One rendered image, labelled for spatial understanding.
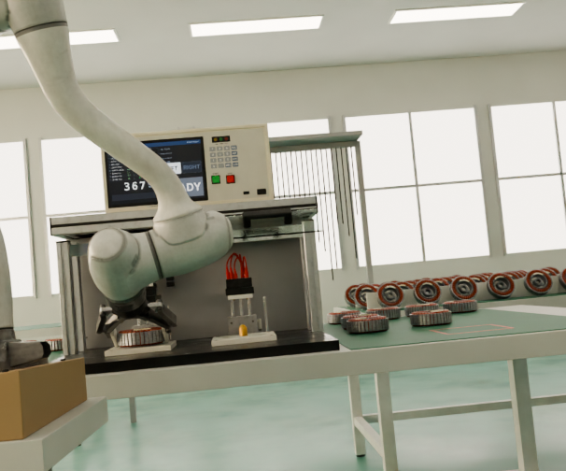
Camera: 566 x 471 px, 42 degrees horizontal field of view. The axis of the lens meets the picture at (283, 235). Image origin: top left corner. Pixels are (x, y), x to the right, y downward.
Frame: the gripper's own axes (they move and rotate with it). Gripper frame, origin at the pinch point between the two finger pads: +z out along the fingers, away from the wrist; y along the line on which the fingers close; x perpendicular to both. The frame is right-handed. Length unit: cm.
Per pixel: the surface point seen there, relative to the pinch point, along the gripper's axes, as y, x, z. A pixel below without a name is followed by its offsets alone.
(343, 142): 111, 271, 258
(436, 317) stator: 75, 5, 15
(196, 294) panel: 12.5, 19.8, 17.9
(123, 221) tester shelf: -3.5, 30.0, -4.9
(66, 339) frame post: -19.3, 4.7, 7.5
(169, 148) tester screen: 9.2, 47.4, -11.6
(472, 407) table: 137, 41, 198
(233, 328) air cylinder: 21.7, 5.3, 11.1
